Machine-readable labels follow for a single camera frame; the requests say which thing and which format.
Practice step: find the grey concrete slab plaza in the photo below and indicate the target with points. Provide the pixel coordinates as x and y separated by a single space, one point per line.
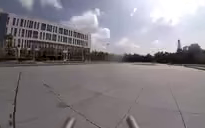
103 86

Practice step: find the robot's own part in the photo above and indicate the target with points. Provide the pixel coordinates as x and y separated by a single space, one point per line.
132 122
69 122

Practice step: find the large white office building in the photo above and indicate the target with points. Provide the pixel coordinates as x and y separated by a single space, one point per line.
40 35

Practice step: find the row of dark trees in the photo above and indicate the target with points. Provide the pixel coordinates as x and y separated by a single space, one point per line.
176 56

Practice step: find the tall tower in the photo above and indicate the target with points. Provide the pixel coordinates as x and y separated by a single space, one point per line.
179 45

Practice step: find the raised kerb strip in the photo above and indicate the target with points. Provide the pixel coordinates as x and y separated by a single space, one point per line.
200 67

